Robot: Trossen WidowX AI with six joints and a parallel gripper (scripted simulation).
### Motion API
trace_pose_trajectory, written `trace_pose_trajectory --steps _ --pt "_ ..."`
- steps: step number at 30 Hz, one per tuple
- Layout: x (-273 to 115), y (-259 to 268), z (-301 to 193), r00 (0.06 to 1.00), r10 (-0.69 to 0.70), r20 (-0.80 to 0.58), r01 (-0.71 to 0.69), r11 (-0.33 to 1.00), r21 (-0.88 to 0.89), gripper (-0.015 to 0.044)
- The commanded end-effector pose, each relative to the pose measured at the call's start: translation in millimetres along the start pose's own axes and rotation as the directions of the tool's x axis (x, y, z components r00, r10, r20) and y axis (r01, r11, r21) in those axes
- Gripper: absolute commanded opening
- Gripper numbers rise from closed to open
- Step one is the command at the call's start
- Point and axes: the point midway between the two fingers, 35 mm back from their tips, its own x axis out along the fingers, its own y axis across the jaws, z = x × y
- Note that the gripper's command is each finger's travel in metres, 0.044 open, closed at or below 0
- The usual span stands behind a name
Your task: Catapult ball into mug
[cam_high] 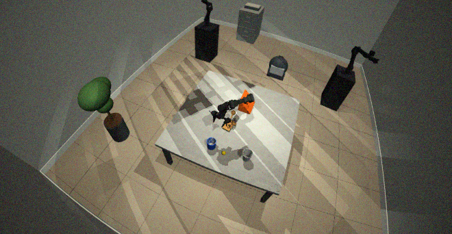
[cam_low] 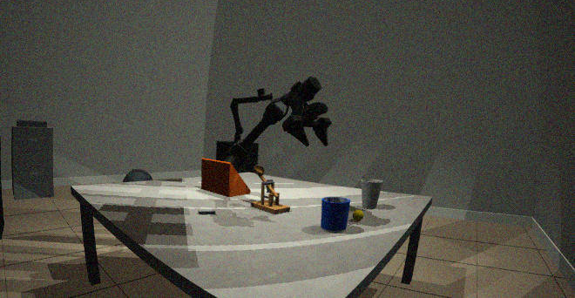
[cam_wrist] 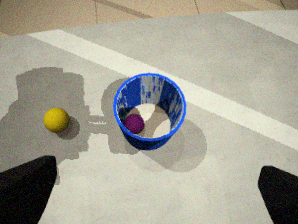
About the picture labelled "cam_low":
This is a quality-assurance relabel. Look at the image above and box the blue cup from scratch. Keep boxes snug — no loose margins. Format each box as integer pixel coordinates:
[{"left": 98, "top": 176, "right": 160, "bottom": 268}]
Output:
[{"left": 321, "top": 196, "right": 350, "bottom": 234}]

